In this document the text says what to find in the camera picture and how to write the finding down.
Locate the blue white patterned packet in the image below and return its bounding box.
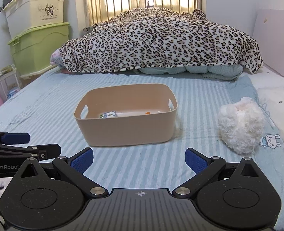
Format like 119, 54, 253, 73
100, 110, 118, 118

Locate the white fluffy plush toy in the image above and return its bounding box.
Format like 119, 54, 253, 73
218, 96, 265, 154

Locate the striped light blue bedsheet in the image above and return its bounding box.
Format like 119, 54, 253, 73
0, 69, 284, 230

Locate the beige plastic basket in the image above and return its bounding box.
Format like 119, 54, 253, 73
74, 84, 178, 147

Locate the teal quilted comforter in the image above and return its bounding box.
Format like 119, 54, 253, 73
138, 64, 243, 81

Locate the green plastic storage bin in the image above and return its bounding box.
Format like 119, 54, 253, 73
8, 23, 69, 78

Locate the leopard print blanket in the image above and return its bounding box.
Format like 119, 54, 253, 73
50, 7, 263, 74

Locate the cream plastic storage bin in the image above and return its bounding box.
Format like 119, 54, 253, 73
3, 0, 64, 39

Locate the metal bed headboard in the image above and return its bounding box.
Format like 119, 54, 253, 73
78, 0, 206, 29

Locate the white small wire rack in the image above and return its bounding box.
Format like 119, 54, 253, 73
0, 64, 22, 99

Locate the pink board against wall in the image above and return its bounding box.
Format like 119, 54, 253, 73
253, 9, 284, 77

